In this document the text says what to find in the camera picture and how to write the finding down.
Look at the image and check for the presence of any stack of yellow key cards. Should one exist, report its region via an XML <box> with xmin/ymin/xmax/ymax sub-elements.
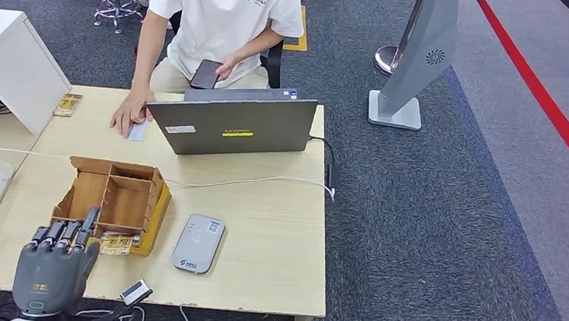
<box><xmin>52</xmin><ymin>91</ymin><xmax>84</xmax><ymax>119</ymax></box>

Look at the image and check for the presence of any chrome chair base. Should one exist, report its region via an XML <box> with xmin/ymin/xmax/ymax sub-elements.
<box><xmin>92</xmin><ymin>0</ymin><xmax>149</xmax><ymax>38</ymax></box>

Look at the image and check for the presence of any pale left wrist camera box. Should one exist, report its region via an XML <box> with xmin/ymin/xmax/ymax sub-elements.
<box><xmin>118</xmin><ymin>278</ymin><xmax>154</xmax><ymax>309</ymax></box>

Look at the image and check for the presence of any person's right hand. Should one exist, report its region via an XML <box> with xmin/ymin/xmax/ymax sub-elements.
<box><xmin>108</xmin><ymin>85</ymin><xmax>157</xmax><ymax>141</ymax></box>

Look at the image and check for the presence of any black camera bracket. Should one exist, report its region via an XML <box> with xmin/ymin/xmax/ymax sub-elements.
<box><xmin>69</xmin><ymin>295</ymin><xmax>140</xmax><ymax>321</ymax></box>

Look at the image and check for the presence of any yellow room key card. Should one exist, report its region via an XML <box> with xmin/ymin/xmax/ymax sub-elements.
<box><xmin>90</xmin><ymin>233</ymin><xmax>135</xmax><ymax>259</ymax></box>

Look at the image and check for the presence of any white ID card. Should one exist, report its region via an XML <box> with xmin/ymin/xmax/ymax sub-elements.
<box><xmin>125</xmin><ymin>118</ymin><xmax>151</xmax><ymax>143</ymax></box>

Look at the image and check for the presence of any wooden card organiser box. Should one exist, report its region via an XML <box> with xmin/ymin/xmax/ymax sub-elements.
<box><xmin>48</xmin><ymin>155</ymin><xmax>175</xmax><ymax>259</ymax></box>

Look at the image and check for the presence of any black power adapter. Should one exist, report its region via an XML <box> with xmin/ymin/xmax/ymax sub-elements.
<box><xmin>326</xmin><ymin>163</ymin><xmax>342</xmax><ymax>192</ymax></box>

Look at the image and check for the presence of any grey kiosk stand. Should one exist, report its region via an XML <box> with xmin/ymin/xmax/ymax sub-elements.
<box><xmin>366</xmin><ymin>0</ymin><xmax>461</xmax><ymax>135</ymax></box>

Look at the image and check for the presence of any grey laptop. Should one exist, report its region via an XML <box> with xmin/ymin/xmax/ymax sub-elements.
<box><xmin>142</xmin><ymin>76</ymin><xmax>320</xmax><ymax>168</ymax></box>

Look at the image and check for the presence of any black laptop power cable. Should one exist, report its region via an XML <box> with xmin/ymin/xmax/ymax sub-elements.
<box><xmin>307</xmin><ymin>135</ymin><xmax>339</xmax><ymax>167</ymax></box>

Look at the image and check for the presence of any white looped cable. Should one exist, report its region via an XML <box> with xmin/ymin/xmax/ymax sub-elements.
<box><xmin>74</xmin><ymin>302</ymin><xmax>147</xmax><ymax>321</ymax></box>

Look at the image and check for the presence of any long white charging cable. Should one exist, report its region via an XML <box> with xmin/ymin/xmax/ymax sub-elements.
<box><xmin>0</xmin><ymin>148</ymin><xmax>338</xmax><ymax>203</ymax></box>

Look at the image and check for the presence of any white cabinet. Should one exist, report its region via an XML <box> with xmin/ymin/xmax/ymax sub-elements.
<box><xmin>0</xmin><ymin>9</ymin><xmax>78</xmax><ymax>138</ymax></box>

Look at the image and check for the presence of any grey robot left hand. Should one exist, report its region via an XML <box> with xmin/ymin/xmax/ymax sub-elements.
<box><xmin>9</xmin><ymin>200</ymin><xmax>105</xmax><ymax>321</ymax></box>

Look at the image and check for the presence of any black smartphone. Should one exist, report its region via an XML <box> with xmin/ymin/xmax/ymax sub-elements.
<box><xmin>189</xmin><ymin>58</ymin><xmax>224</xmax><ymax>92</ymax></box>

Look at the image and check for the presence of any person's left hand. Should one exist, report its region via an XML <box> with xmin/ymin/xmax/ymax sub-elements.
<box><xmin>214</xmin><ymin>51</ymin><xmax>243</xmax><ymax>84</ymax></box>

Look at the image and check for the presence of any grey card reader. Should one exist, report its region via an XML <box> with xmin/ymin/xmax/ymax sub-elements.
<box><xmin>170</xmin><ymin>213</ymin><xmax>228</xmax><ymax>277</ymax></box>

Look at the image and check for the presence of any chrome stanchion base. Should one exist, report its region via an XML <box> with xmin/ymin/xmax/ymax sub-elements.
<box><xmin>373</xmin><ymin>43</ymin><xmax>403</xmax><ymax>79</ymax></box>

